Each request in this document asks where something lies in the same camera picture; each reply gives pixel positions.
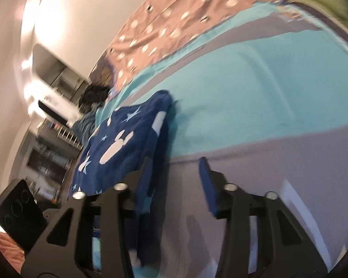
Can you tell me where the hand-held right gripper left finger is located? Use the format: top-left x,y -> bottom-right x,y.
20,158 -> 154,278

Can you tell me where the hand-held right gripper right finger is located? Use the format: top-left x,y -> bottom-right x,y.
199,156 -> 328,278

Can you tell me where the blue fleece star print robe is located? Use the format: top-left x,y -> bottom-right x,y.
68,90 -> 179,270

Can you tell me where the person's left forearm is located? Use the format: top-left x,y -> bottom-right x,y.
0,230 -> 26,270

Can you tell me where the dark cabinet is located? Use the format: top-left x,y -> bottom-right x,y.
25,145 -> 76,186

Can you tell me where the teal fleece blanket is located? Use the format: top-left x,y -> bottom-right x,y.
71,106 -> 105,151

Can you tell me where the white shelf rack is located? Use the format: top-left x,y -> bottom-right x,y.
54,129 -> 83,149

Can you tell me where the dark jacket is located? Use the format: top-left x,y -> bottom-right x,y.
78,85 -> 111,113

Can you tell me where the purple printed cloth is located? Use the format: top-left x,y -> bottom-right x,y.
90,51 -> 118,89

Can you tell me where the mirror cabinet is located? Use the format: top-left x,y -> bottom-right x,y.
33,45 -> 87,93

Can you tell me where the pink polka dot cloth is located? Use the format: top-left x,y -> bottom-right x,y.
107,0 -> 282,92

